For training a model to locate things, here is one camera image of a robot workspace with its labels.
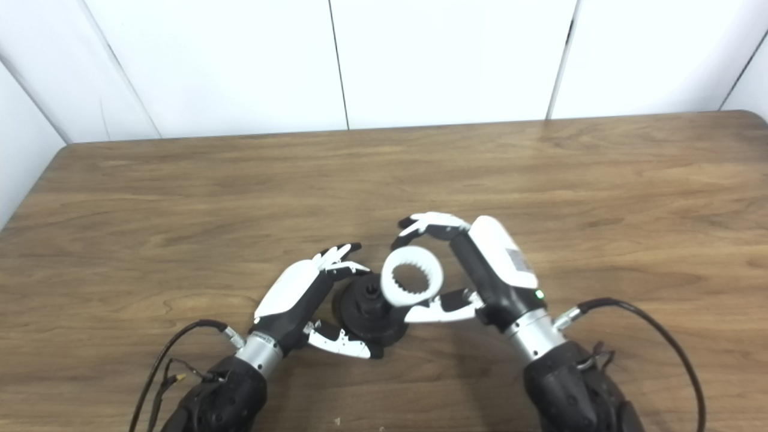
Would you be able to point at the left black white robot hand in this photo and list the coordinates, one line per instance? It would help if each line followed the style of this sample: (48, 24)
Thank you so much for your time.
(294, 294)

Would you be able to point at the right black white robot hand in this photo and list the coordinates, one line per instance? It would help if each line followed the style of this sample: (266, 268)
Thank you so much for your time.
(498, 264)

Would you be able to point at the round black plastic part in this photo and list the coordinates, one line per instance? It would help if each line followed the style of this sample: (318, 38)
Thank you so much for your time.
(366, 318)

